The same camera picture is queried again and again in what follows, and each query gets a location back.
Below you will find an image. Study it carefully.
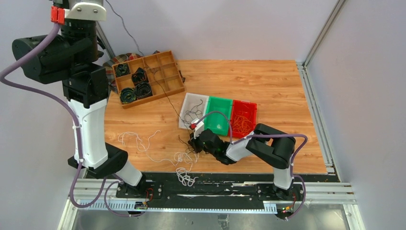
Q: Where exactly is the black cable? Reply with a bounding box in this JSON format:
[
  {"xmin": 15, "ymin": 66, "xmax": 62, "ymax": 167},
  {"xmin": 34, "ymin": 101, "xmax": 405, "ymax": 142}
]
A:
[
  {"xmin": 104, "ymin": 0, "xmax": 191, "ymax": 140},
  {"xmin": 184, "ymin": 99, "xmax": 204, "ymax": 126}
]

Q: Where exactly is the orange cable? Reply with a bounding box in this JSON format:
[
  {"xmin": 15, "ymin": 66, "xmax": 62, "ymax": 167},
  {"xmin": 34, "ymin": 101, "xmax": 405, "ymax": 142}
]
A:
[{"xmin": 231, "ymin": 106, "xmax": 256, "ymax": 137}]

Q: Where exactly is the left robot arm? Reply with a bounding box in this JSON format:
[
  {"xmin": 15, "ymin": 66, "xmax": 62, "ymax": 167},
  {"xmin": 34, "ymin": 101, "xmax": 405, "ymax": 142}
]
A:
[{"xmin": 22, "ymin": 19, "xmax": 147, "ymax": 198}]

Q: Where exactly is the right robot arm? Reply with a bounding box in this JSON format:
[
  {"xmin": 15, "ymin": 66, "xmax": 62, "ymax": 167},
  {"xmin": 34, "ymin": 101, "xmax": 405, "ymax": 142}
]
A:
[{"xmin": 188, "ymin": 124, "xmax": 303, "ymax": 200}]

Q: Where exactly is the green plastic bin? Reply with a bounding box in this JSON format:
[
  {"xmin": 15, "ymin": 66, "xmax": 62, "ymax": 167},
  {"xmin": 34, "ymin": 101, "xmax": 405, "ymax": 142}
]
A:
[{"xmin": 203, "ymin": 96, "xmax": 233, "ymax": 136}]

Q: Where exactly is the white plastic bin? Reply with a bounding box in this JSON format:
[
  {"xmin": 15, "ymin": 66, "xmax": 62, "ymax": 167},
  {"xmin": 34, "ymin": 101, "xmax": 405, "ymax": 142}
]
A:
[{"xmin": 178, "ymin": 92, "xmax": 209, "ymax": 129}]

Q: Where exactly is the red plastic bin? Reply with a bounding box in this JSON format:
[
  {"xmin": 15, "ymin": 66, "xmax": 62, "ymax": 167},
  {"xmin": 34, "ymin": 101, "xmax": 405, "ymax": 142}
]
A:
[{"xmin": 230, "ymin": 100, "xmax": 257, "ymax": 138}]

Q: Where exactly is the wooden compartment tray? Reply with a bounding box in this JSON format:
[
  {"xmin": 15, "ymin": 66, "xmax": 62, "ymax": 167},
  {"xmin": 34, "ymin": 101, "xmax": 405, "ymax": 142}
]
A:
[{"xmin": 112, "ymin": 51, "xmax": 185, "ymax": 109}]

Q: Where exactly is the plaid cloth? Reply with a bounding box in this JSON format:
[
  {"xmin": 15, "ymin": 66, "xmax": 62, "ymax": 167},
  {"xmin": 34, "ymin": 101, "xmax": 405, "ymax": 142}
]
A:
[{"xmin": 104, "ymin": 50, "xmax": 185, "ymax": 95}]

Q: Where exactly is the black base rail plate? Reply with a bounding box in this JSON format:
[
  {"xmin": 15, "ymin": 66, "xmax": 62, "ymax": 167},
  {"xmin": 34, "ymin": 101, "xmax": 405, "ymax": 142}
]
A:
[{"xmin": 116, "ymin": 172, "xmax": 305, "ymax": 210}]

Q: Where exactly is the black coiled strap four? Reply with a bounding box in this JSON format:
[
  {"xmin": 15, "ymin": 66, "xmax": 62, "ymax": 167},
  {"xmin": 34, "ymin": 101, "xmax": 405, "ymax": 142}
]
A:
[{"xmin": 135, "ymin": 82, "xmax": 153, "ymax": 100}]

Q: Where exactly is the black coiled strap three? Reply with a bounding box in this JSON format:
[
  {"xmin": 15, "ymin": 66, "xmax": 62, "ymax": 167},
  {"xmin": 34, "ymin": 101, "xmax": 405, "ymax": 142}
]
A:
[{"xmin": 120, "ymin": 88, "xmax": 137, "ymax": 104}]

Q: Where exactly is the black coiled strap two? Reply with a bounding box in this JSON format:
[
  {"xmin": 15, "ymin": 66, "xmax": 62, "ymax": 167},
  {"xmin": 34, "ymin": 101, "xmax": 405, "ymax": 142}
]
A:
[{"xmin": 131, "ymin": 67, "xmax": 148, "ymax": 86}]

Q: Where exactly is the black coiled strap one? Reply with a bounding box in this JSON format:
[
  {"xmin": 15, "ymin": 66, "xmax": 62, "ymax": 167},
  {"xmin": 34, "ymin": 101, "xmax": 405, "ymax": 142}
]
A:
[{"xmin": 114, "ymin": 63, "xmax": 131, "ymax": 78}]

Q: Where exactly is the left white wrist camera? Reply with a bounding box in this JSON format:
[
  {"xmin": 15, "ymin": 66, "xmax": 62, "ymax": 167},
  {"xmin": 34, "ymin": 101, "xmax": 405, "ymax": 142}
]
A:
[{"xmin": 65, "ymin": 0, "xmax": 107, "ymax": 21}]

